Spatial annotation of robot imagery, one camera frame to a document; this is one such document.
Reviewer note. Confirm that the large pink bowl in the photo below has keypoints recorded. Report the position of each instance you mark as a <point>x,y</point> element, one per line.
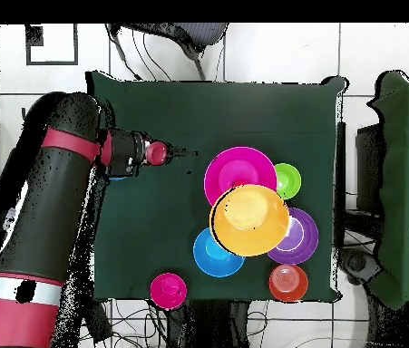
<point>240,166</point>

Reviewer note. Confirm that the large orange bowl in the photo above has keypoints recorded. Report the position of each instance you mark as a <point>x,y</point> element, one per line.
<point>249,221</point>

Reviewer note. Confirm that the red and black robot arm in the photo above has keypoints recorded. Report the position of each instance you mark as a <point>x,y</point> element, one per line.
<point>44,217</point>

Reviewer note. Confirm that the dark green tablecloth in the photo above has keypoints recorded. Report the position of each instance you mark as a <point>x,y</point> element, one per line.
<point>207,108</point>

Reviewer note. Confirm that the medium blue bowl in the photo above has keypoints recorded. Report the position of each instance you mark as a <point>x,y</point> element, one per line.
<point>211,259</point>

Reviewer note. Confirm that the small green bowl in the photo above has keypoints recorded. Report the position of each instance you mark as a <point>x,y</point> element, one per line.
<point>289,179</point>

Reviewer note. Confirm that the grey mesh office chair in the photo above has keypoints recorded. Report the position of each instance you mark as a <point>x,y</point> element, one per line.
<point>196,32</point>

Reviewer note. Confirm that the small pink-red bowl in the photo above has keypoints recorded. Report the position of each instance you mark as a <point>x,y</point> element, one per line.
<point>168,291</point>

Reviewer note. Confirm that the purple bowl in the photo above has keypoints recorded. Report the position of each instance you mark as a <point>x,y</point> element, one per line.
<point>307,239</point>

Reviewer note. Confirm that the small orange bowl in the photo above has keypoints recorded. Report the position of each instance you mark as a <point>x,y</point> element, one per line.
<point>288,282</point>

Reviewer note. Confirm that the black power strip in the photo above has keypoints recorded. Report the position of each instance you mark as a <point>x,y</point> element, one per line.
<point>100,322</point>

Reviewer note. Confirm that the black chair base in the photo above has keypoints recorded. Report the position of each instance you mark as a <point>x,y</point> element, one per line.
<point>356,262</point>

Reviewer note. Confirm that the green cloth side table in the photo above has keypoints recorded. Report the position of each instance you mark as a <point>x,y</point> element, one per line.
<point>407,145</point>

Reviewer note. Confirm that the black square floor frame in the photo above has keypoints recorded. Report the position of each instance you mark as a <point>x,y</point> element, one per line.
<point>51,63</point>

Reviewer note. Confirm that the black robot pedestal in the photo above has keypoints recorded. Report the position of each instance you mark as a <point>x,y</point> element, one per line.
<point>207,326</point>

